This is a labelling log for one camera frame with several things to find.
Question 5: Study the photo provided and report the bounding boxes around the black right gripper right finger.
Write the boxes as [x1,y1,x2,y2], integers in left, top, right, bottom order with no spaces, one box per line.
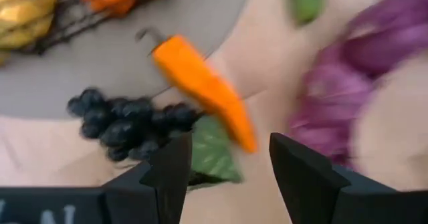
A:
[269,132,428,224]

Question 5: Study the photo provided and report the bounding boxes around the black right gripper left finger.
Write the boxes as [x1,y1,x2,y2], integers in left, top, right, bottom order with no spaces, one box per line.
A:
[0,132,194,224]

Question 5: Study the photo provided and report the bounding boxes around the black grape bunch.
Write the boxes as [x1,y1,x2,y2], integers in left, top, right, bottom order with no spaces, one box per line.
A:
[66,86,241,191]

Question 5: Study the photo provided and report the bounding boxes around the purple onion braid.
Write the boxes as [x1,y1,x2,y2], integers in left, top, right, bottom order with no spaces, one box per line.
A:
[289,0,428,168]

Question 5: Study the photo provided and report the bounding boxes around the orange carrot piece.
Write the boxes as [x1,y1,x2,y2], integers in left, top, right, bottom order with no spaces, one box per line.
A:
[135,28,258,154]

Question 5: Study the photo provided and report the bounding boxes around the green cucumber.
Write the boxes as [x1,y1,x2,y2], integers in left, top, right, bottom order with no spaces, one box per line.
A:
[287,0,327,26]

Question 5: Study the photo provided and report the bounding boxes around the yellow bell pepper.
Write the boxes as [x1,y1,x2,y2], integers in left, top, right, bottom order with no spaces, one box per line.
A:
[0,0,58,49]

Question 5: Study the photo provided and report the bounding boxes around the round grey placemat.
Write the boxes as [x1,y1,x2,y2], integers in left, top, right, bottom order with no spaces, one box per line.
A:
[0,0,253,120]

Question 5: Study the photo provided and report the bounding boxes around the black wire basket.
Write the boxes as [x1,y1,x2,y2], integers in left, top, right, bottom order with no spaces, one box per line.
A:
[0,0,195,56]

